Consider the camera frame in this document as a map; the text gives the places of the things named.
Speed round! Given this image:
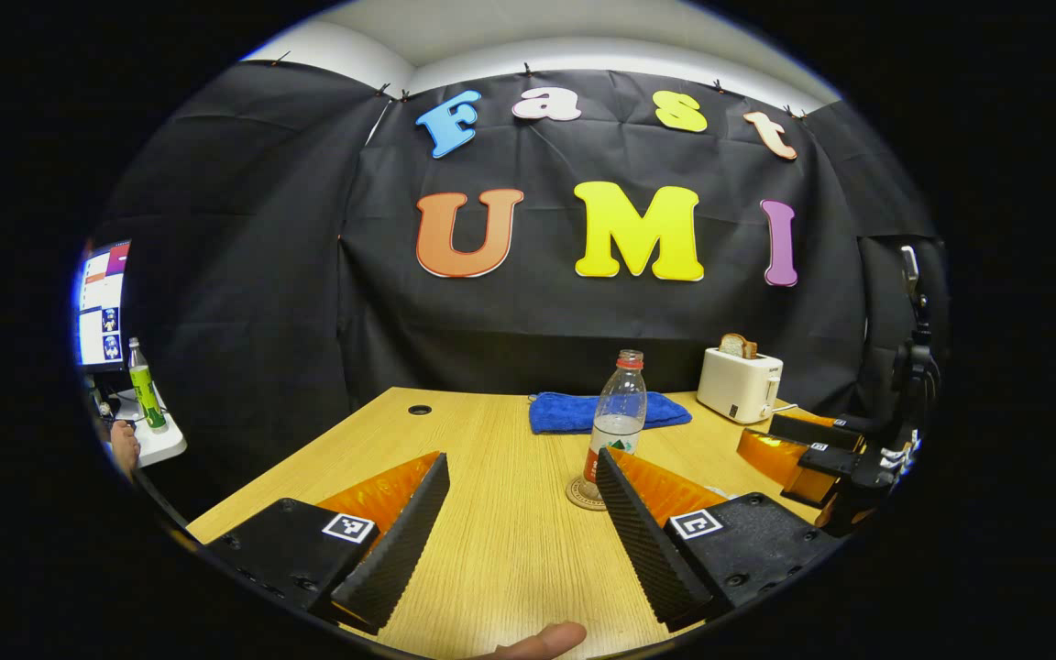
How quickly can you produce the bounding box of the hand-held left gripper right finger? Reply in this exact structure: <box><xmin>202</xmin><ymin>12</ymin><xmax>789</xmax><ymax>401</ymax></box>
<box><xmin>594</xmin><ymin>446</ymin><xmax>845</xmax><ymax>633</ymax></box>

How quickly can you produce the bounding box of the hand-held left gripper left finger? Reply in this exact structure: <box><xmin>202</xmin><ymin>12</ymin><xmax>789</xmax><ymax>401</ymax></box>
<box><xmin>203</xmin><ymin>451</ymin><xmax>452</xmax><ymax>635</ymax></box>

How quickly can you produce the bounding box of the round wooden coaster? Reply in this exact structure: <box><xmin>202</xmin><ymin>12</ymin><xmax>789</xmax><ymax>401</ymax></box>
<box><xmin>566</xmin><ymin>474</ymin><xmax>609</xmax><ymax>512</ymax></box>

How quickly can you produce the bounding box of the clear plastic water bottle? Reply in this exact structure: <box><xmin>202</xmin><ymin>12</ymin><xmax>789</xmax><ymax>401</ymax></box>
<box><xmin>582</xmin><ymin>349</ymin><xmax>648</xmax><ymax>484</ymax></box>

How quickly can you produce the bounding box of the green labelled bottle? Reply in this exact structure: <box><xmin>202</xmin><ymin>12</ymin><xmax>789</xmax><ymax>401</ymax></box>
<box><xmin>127</xmin><ymin>337</ymin><xmax>168</xmax><ymax>431</ymax></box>

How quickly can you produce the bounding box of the white toaster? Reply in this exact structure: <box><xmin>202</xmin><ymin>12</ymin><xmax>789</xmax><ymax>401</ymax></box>
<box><xmin>697</xmin><ymin>347</ymin><xmax>785</xmax><ymax>425</ymax></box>

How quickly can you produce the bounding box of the blue folded towel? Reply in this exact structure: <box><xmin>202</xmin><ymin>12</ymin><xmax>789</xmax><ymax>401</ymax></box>
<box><xmin>528</xmin><ymin>391</ymin><xmax>693</xmax><ymax>435</ymax></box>

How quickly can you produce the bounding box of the white side table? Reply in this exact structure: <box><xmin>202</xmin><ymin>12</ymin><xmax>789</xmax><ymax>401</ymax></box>
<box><xmin>102</xmin><ymin>390</ymin><xmax>188</xmax><ymax>468</ymax></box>

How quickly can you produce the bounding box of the computer monitor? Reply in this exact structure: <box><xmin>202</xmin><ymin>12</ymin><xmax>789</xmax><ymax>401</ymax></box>
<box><xmin>75</xmin><ymin>240</ymin><xmax>132</xmax><ymax>372</ymax></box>

